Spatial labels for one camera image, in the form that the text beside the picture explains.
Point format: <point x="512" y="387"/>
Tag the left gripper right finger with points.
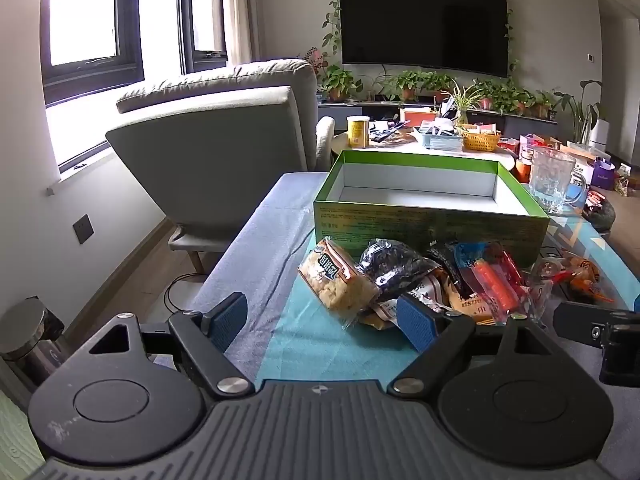
<point x="441" y="337"/>

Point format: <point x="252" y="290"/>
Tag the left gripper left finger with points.
<point x="201" y="340"/>

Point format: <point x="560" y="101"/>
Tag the red sausage snack packet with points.
<point x="491" y="273"/>

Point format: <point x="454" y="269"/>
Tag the dark dried fruit packet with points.
<point x="394" y="267"/>

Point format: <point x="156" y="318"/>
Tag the clear dried dates packet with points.
<point x="545" y="274"/>

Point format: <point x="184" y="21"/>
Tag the rice cracker snack packet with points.
<point x="342" y="288"/>

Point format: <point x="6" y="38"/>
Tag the red white printed snack bag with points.
<point x="383" y="314"/>

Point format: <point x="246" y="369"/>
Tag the orange peanut snack bag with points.
<point x="582" y="280"/>

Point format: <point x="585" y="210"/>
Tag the green cardboard box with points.
<point x="419" y="199"/>

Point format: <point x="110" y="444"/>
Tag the purple gift bag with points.
<point x="603" y="174"/>

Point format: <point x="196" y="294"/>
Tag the clear glass pitcher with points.
<point x="554" y="181"/>

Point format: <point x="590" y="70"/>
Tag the metal trash bin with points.
<point x="32" y="342"/>

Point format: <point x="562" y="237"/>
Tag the grey armchair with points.
<point x="208" y="147"/>

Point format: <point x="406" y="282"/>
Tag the light blue tissue box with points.
<point x="442" y="140"/>

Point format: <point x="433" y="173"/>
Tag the woven wicker basket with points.
<point x="485" y="142"/>

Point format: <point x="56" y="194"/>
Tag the white oval coffee table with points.
<point x="404" y="141"/>

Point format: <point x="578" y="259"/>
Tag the spider plant in pot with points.
<point x="459" y="99"/>

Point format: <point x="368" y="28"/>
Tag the black wall socket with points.
<point x="83" y="229"/>

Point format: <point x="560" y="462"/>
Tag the black wall television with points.
<point x="462" y="35"/>

